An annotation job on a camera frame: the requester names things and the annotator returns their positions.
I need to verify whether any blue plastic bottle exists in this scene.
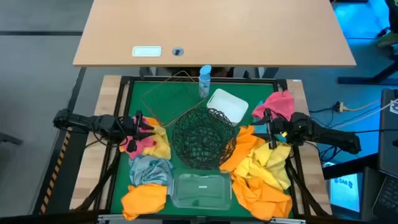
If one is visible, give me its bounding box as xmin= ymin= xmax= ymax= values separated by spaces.
xmin=198 ymin=64 xmax=213 ymax=99

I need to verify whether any silver aluminium bracket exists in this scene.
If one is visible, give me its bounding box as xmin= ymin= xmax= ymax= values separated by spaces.
xmin=98 ymin=213 xmax=126 ymax=224
xmin=269 ymin=217 xmax=307 ymax=224

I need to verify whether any black laptop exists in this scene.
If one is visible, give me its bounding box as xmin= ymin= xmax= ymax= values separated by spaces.
xmin=377 ymin=88 xmax=398 ymax=178

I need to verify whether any light wooden desk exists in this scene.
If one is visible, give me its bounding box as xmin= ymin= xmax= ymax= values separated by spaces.
xmin=72 ymin=0 xmax=358 ymax=68

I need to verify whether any black cable sleeve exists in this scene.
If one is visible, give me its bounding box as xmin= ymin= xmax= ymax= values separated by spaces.
xmin=73 ymin=148 xmax=121 ymax=213
xmin=285 ymin=157 xmax=331 ymax=217

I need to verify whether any black keyboard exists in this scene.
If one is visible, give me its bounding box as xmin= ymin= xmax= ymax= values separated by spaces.
xmin=372 ymin=175 xmax=398 ymax=220

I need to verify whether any yellow black hazard tape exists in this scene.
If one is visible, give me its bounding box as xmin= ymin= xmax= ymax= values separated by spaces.
xmin=39 ymin=126 xmax=73 ymax=215

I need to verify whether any green table mat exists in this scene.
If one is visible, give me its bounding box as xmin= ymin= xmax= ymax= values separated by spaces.
xmin=110 ymin=81 xmax=295 ymax=218

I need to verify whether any pink microfiber towel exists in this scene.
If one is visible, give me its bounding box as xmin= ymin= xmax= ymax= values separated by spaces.
xmin=251 ymin=90 xmax=295 ymax=122
xmin=119 ymin=115 xmax=158 ymax=161

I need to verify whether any cyan lit screen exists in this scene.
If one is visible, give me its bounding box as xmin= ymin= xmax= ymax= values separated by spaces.
xmin=328 ymin=172 xmax=364 ymax=215

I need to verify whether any round black woven basket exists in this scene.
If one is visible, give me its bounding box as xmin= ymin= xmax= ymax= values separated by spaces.
xmin=172 ymin=107 xmax=238 ymax=171

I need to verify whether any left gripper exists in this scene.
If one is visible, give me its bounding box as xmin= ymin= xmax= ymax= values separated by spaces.
xmin=117 ymin=110 xmax=155 ymax=153

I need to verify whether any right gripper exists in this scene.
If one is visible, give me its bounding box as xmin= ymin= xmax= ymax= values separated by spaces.
xmin=250 ymin=108 xmax=295 ymax=150

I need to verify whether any white rectangular desk plate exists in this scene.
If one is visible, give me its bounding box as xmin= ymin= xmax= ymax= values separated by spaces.
xmin=132 ymin=45 xmax=163 ymax=58

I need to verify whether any white plastic bin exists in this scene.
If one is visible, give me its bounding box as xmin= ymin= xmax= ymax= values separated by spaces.
xmin=206 ymin=88 xmax=249 ymax=127

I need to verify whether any black aluminium table frame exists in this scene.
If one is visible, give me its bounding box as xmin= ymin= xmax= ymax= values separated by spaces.
xmin=93 ymin=75 xmax=312 ymax=218

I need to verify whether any yellow-green shoe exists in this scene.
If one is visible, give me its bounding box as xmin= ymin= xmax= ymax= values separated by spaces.
xmin=377 ymin=30 xmax=398 ymax=48

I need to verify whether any black desk foot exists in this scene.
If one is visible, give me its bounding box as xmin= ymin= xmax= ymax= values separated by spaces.
xmin=338 ymin=60 xmax=398 ymax=86

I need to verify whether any grey microfiber towel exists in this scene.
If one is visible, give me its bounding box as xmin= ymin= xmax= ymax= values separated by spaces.
xmin=128 ymin=154 xmax=175 ymax=196

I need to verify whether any clear plastic bin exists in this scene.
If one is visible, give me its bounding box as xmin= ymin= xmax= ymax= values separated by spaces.
xmin=170 ymin=169 xmax=233 ymax=211

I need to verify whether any black desk leg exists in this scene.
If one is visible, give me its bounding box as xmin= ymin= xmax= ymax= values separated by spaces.
xmin=257 ymin=67 xmax=280 ymax=79

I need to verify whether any black floor platform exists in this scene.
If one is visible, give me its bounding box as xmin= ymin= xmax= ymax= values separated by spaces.
xmin=32 ymin=67 xmax=91 ymax=215

